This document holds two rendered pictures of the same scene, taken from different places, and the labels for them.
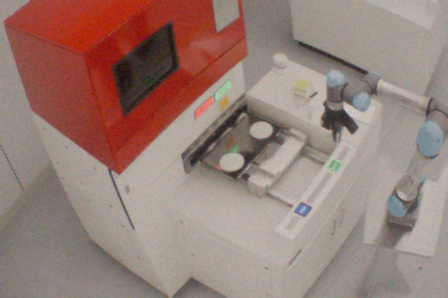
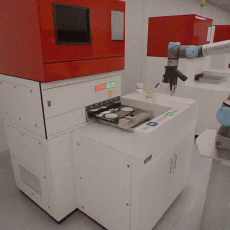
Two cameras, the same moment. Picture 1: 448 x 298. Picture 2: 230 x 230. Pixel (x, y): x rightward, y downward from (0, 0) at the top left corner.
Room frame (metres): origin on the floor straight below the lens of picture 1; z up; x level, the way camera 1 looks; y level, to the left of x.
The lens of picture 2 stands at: (-0.04, 0.06, 1.47)
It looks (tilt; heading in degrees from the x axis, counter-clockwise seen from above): 20 degrees down; 356
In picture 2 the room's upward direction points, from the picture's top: straight up
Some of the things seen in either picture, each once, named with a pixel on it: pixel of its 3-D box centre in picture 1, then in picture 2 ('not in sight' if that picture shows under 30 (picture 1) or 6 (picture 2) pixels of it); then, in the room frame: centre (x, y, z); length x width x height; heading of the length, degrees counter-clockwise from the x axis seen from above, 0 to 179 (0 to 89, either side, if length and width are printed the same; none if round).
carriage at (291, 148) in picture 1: (279, 162); (136, 119); (1.53, -0.23, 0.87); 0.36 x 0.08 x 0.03; 136
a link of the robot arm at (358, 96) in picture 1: (358, 96); (188, 51); (1.32, -0.52, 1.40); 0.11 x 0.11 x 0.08; 40
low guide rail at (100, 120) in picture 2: (254, 185); (121, 127); (1.46, -0.10, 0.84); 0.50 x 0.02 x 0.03; 46
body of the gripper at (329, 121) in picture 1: (333, 115); (170, 74); (1.39, -0.43, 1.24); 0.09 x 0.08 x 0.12; 46
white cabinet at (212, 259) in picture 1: (288, 214); (139, 165); (1.57, -0.27, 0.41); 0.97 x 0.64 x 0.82; 136
